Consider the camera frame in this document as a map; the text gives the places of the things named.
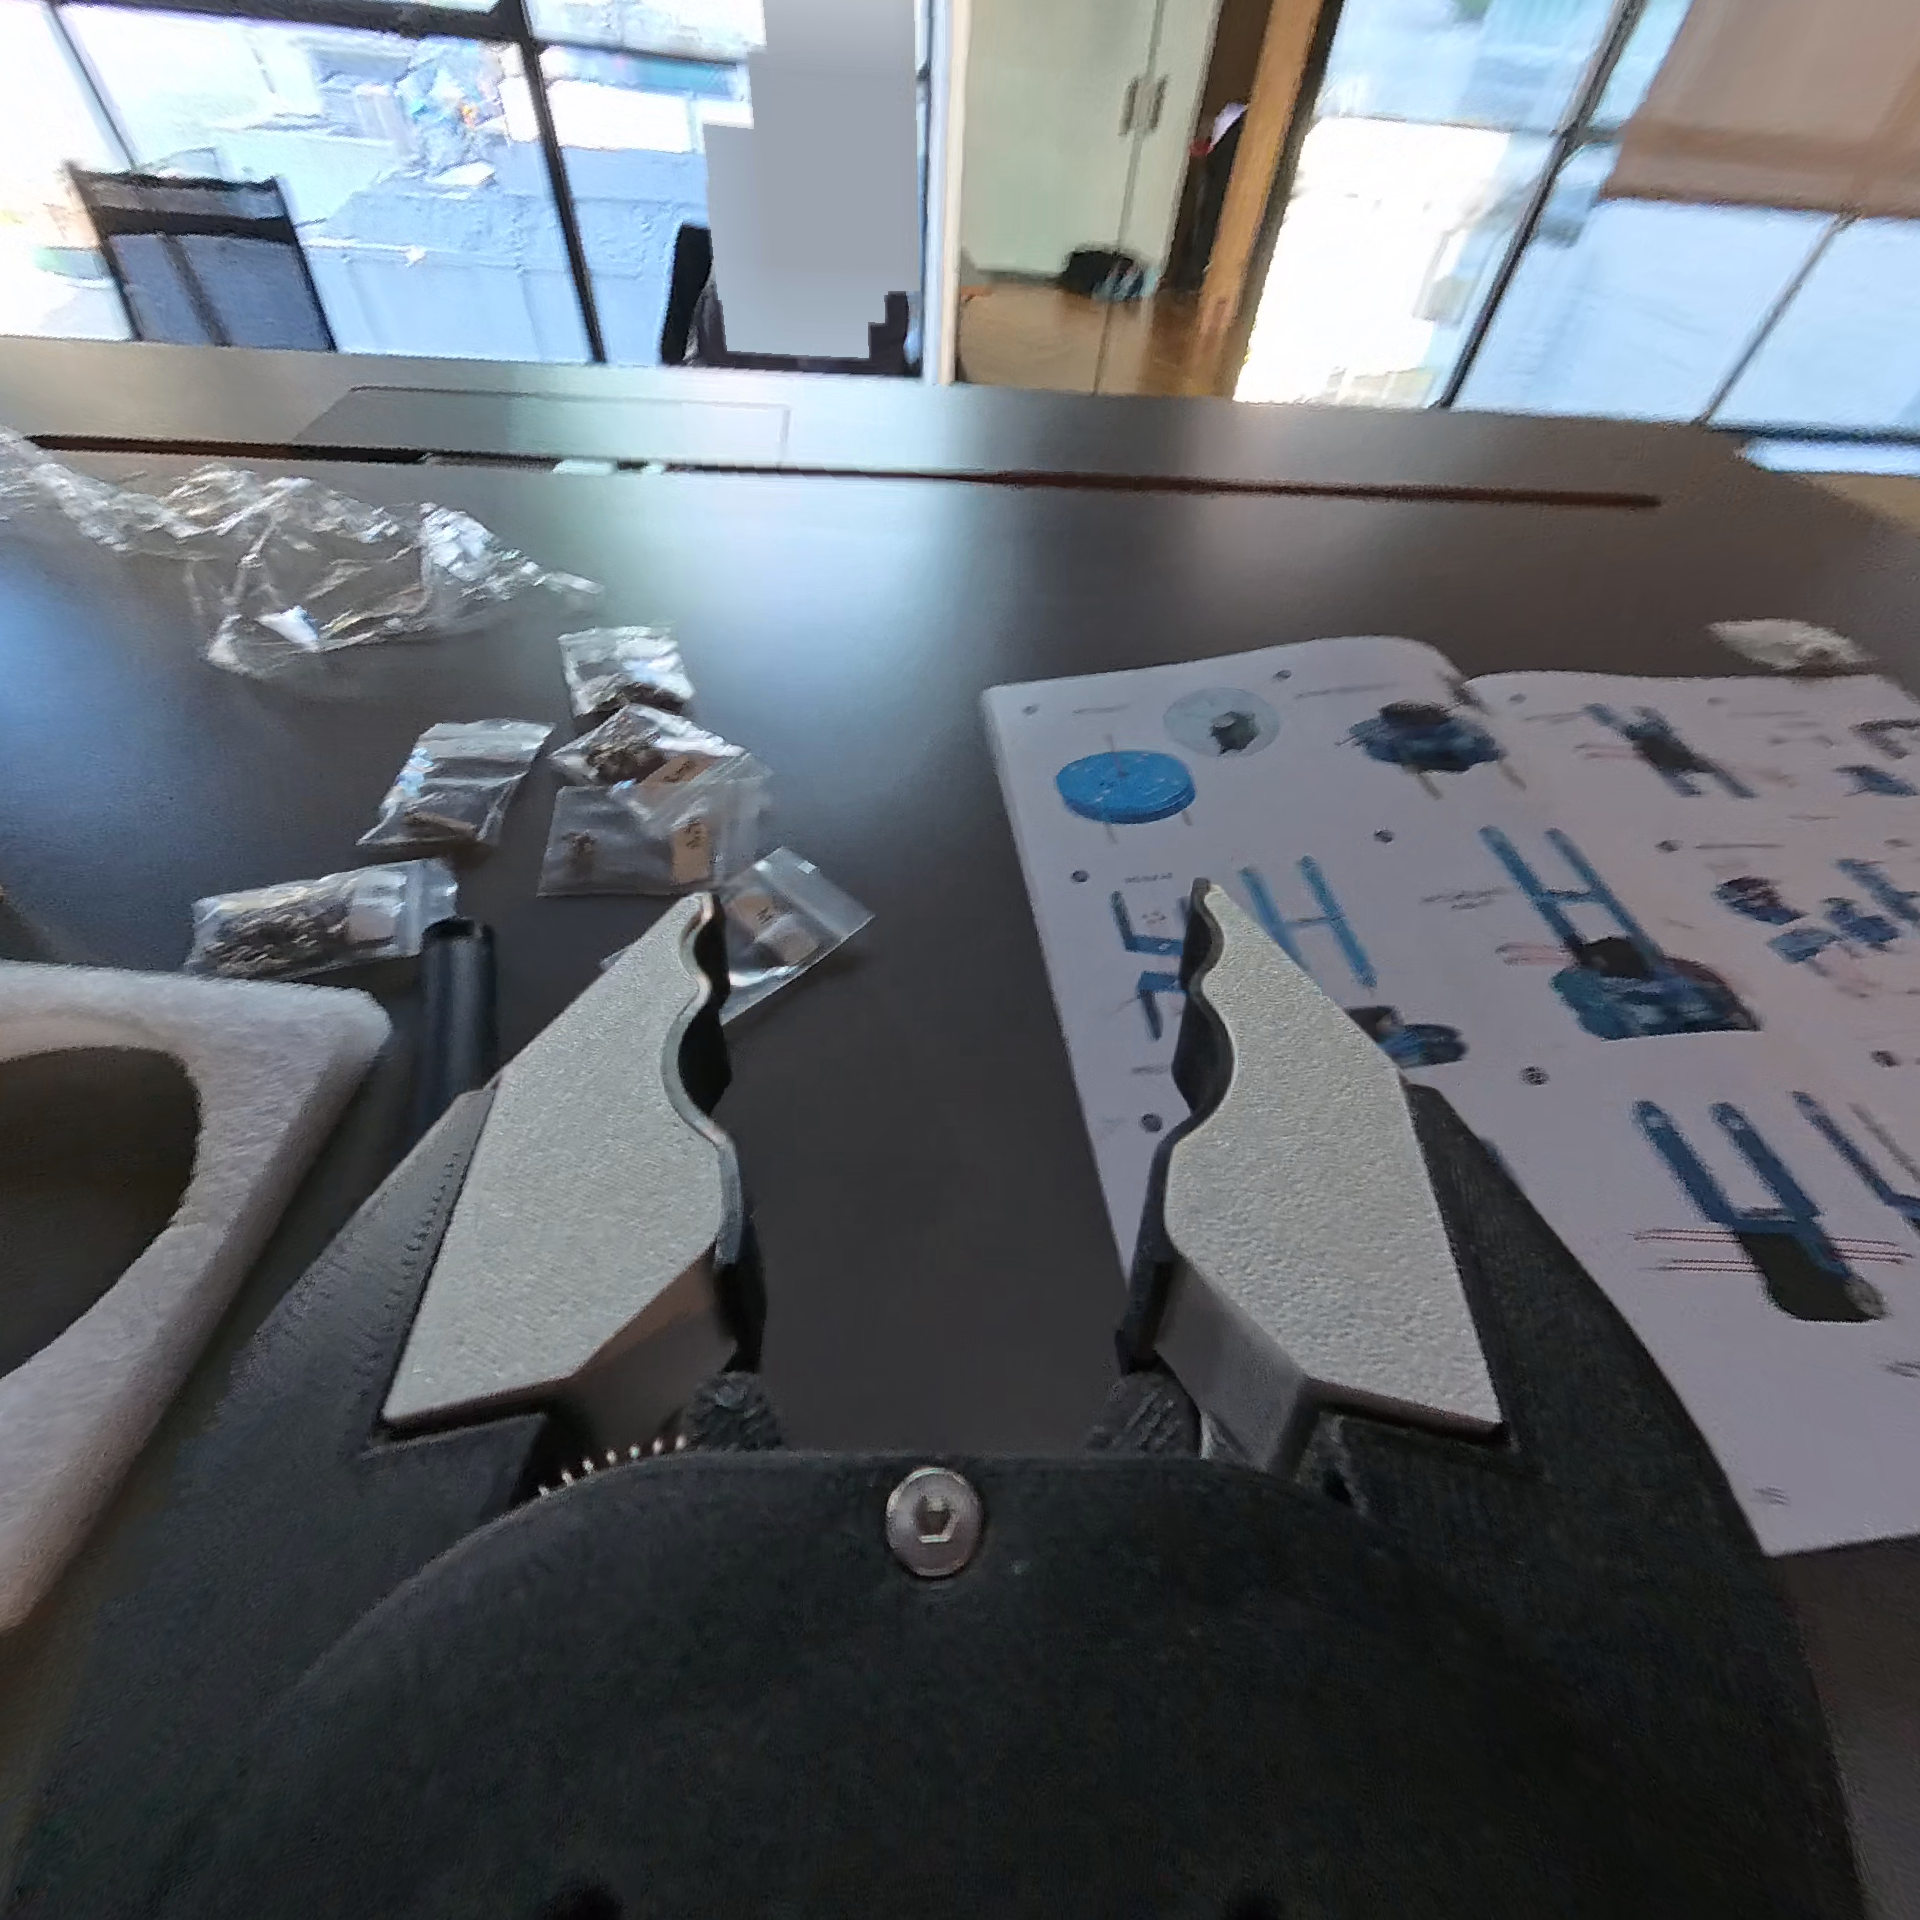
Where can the small white plastic bag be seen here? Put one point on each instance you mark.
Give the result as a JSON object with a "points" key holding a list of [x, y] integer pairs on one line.
{"points": [[1792, 645]]}

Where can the large glass window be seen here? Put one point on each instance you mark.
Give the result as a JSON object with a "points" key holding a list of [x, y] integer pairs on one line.
{"points": [[1650, 301], [421, 181]]}

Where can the wooden door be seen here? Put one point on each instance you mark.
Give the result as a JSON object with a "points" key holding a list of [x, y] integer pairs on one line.
{"points": [[1276, 59]]}

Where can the white instruction manual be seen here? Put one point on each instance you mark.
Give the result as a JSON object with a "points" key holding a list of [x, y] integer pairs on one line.
{"points": [[1500, 976]]}

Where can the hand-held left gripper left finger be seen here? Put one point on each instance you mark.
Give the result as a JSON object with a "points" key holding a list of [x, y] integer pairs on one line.
{"points": [[585, 1202]]}

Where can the white double door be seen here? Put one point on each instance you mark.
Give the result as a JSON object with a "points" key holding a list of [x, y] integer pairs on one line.
{"points": [[1050, 135]]}

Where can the dark hanging coat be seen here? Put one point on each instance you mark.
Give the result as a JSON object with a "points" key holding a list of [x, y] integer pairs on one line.
{"points": [[1224, 195]]}

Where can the crumpled clear plastic bag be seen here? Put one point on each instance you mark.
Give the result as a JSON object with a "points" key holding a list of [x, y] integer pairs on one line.
{"points": [[301, 556]]}

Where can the black office chair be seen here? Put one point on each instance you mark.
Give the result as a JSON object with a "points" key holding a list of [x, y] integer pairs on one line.
{"points": [[687, 294], [212, 261]]}

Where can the beige roller blind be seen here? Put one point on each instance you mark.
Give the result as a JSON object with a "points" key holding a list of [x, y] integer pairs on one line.
{"points": [[1771, 106]]}

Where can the dark bag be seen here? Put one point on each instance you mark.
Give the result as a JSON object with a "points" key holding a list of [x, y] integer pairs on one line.
{"points": [[1102, 272]]}

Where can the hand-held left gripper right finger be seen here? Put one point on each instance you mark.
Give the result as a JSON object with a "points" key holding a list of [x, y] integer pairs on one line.
{"points": [[1314, 1202]]}

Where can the pile of small screw bags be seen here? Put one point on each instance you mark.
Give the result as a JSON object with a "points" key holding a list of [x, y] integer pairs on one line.
{"points": [[449, 788]]}

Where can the black tube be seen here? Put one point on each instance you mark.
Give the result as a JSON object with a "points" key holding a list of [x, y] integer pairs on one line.
{"points": [[459, 1005]]}

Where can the white foam block with hole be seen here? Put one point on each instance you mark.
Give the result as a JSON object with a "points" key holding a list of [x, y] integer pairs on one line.
{"points": [[301, 1036]]}

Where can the dark desk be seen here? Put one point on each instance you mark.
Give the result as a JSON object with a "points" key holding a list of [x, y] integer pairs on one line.
{"points": [[901, 678]]}

